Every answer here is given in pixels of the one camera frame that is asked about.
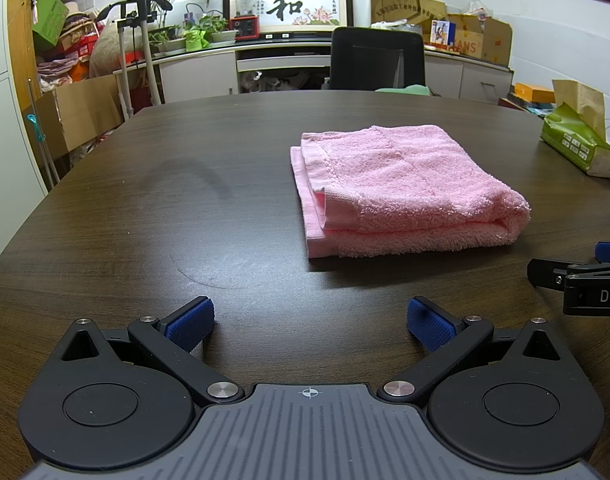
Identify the white metal cabinet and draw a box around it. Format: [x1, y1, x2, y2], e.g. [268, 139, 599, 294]
[0, 0, 50, 273]

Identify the small picture box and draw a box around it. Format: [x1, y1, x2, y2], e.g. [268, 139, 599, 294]
[431, 20, 453, 51]

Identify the metal pole with teal clip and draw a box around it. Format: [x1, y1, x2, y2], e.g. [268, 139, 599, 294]
[27, 80, 60, 186]

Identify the orange flat box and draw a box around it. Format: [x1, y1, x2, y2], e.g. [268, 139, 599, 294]
[515, 82, 556, 106]

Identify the green plastic wrapper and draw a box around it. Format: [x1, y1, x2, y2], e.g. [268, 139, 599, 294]
[183, 29, 209, 52]

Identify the framed calligraphy picture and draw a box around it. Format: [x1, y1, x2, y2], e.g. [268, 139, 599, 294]
[222, 0, 354, 41]

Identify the green cloth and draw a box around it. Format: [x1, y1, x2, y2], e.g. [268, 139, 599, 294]
[375, 84, 432, 97]

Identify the blender with red base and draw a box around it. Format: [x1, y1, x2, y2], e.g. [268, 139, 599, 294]
[230, 0, 260, 42]

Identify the green tissue box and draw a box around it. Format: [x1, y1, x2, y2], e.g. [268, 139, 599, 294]
[541, 102, 610, 178]

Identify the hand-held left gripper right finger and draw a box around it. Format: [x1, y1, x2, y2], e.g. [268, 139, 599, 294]
[376, 296, 563, 407]

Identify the pink towel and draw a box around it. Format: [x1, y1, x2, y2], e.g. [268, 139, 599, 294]
[290, 125, 530, 260]

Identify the printed cardboard box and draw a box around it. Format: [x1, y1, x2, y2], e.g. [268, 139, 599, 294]
[447, 12, 513, 67]

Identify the large open cardboard box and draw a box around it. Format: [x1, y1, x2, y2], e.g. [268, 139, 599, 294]
[35, 74, 126, 158]

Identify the small potted plant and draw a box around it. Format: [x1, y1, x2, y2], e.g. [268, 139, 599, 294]
[149, 27, 186, 56]
[200, 14, 238, 45]

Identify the white counter cabinet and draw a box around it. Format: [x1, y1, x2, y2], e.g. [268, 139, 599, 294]
[115, 40, 516, 108]

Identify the wooden shelf unit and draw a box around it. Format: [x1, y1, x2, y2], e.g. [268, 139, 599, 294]
[5, 0, 96, 106]

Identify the pile of bags under counter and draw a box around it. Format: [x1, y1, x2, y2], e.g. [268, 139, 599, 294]
[240, 70, 330, 92]

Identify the black office chair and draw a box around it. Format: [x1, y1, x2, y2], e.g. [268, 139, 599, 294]
[330, 26, 426, 92]

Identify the brown paper bag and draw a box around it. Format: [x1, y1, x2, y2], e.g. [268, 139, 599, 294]
[552, 79, 606, 133]

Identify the green paper bag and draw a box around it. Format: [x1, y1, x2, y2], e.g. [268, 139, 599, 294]
[32, 0, 70, 47]

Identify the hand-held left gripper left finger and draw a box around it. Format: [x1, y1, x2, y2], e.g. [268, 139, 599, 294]
[59, 296, 246, 409]

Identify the pile of boxes and clothes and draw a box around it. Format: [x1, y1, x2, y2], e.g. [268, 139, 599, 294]
[32, 2, 116, 93]

